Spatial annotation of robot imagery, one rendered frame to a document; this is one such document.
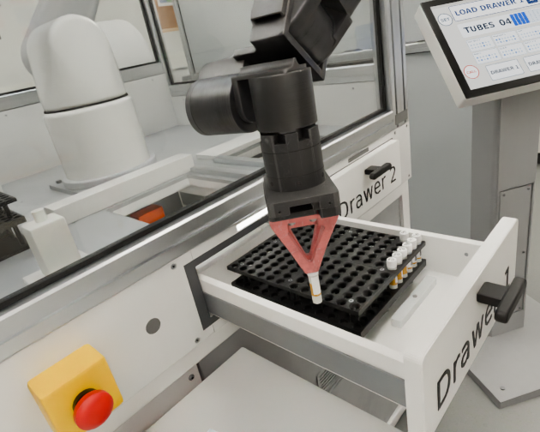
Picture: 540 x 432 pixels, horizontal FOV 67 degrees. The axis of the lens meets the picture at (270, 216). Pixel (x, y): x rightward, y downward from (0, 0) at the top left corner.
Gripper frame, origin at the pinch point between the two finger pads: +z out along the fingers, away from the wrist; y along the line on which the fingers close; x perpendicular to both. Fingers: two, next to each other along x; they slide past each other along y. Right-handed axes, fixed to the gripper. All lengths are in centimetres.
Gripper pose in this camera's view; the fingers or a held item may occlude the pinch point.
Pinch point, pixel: (309, 262)
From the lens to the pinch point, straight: 44.4
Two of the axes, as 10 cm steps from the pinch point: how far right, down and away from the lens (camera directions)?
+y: 0.5, 3.6, -9.3
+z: 1.8, 9.2, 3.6
